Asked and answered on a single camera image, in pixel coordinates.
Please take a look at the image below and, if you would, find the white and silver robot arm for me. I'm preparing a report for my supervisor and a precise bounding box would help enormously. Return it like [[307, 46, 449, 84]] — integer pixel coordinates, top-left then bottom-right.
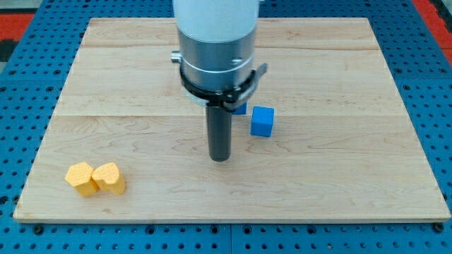
[[172, 0, 266, 111]]

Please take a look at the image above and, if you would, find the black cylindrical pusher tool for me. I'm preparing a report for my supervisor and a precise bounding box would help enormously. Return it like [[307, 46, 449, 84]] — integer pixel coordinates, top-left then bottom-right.
[[206, 107, 232, 162]]

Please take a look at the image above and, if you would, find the blue block behind tool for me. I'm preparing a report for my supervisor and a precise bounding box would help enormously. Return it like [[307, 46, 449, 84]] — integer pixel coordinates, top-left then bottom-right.
[[232, 102, 247, 115]]

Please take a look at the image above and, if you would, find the blue cube block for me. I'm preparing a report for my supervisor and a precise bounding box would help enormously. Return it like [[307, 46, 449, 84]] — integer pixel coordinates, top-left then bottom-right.
[[250, 106, 275, 138]]

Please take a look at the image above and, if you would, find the light wooden board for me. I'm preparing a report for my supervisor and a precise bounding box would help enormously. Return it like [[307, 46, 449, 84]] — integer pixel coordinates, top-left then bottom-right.
[[13, 18, 451, 224]]

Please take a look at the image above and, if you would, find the yellow heart block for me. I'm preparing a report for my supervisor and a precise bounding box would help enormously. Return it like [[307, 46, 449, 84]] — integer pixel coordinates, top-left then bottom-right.
[[92, 162, 126, 195]]

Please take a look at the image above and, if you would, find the yellow hexagon block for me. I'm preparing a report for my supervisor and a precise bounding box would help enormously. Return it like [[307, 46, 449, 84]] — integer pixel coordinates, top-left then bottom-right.
[[64, 162, 99, 197]]

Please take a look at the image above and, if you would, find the black clamp ring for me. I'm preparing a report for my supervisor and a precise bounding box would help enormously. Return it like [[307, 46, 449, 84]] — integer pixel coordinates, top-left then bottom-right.
[[179, 63, 268, 113]]

